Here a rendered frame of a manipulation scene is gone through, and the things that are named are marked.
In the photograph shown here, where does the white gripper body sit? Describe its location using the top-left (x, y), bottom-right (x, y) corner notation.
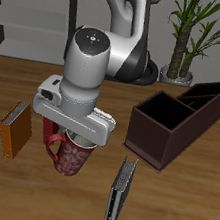
top-left (27, 93), bottom-right (119, 149)

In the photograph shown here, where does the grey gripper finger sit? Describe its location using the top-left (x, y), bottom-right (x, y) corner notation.
top-left (57, 126), bottom-right (68, 137)
top-left (67, 130), bottom-right (79, 142)

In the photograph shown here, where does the red patterned mug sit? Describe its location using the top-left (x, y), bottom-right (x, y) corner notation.
top-left (39, 128), bottom-right (100, 181)

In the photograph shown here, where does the dark brown desk caddy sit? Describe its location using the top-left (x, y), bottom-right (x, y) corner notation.
top-left (118, 63), bottom-right (220, 184)

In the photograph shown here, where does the orange book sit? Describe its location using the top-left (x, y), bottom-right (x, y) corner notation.
top-left (0, 97), bottom-right (39, 164)

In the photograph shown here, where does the black book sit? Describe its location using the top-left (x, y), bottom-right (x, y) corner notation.
top-left (103, 153), bottom-right (139, 220)

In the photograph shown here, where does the green pot plant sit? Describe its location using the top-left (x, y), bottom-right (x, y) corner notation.
top-left (156, 0), bottom-right (220, 94)

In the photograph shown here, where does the white shelf unit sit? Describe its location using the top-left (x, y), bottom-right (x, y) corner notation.
top-left (0, 0), bottom-right (76, 67)

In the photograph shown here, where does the black upright post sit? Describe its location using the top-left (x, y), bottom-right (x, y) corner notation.
top-left (57, 0), bottom-right (83, 63)

